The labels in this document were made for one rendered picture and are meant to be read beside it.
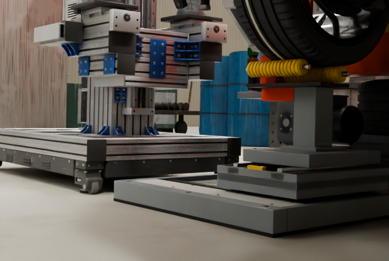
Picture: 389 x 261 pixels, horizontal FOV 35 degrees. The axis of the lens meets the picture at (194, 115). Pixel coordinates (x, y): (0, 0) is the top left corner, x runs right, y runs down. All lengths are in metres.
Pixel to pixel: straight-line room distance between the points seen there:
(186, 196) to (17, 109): 4.40
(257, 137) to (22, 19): 2.63
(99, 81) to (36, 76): 3.46
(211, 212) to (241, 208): 0.13
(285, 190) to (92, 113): 1.45
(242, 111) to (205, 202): 4.40
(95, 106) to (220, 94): 3.95
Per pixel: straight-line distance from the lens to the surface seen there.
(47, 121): 6.43
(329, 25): 2.44
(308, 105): 2.18
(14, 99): 6.31
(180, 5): 2.33
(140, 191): 2.25
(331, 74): 2.15
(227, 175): 2.11
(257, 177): 2.01
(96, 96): 3.10
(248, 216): 1.84
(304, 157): 2.00
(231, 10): 2.21
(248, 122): 6.32
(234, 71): 6.44
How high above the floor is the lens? 0.35
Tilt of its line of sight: level
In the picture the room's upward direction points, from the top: 1 degrees clockwise
